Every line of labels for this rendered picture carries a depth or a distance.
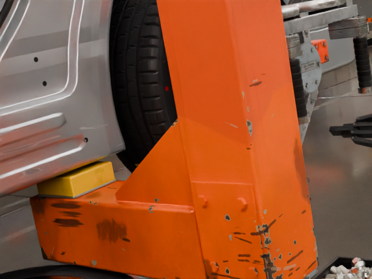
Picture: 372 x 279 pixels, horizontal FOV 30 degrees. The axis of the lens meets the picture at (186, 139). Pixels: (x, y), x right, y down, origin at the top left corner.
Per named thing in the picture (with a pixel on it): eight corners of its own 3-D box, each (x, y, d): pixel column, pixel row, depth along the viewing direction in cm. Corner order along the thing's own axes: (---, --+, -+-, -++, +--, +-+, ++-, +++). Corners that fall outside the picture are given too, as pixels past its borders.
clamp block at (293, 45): (269, 58, 164) (266, 36, 163) (302, 55, 158) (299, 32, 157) (257, 62, 161) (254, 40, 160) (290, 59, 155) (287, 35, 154)
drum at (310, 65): (261, 93, 195) (252, 44, 193) (327, 89, 181) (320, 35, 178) (231, 104, 185) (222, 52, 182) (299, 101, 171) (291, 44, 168)
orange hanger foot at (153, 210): (91, 236, 180) (64, 106, 174) (256, 257, 146) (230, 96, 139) (41, 260, 168) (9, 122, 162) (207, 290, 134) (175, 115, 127)
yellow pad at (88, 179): (79, 179, 175) (76, 160, 174) (117, 180, 166) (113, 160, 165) (36, 196, 165) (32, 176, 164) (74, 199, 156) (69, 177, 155)
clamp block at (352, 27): (338, 37, 189) (335, 17, 188) (368, 33, 183) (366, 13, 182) (329, 40, 185) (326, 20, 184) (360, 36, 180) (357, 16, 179)
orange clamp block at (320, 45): (293, 68, 210) (308, 63, 216) (315, 66, 205) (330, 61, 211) (289, 45, 208) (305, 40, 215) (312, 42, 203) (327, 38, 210)
